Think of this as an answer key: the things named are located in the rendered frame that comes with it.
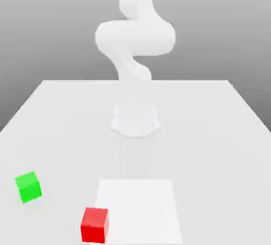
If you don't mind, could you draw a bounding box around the small red cube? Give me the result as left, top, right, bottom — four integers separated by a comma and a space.
80, 206, 110, 244

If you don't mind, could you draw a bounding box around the small green cube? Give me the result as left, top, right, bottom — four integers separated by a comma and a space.
14, 170, 43, 204

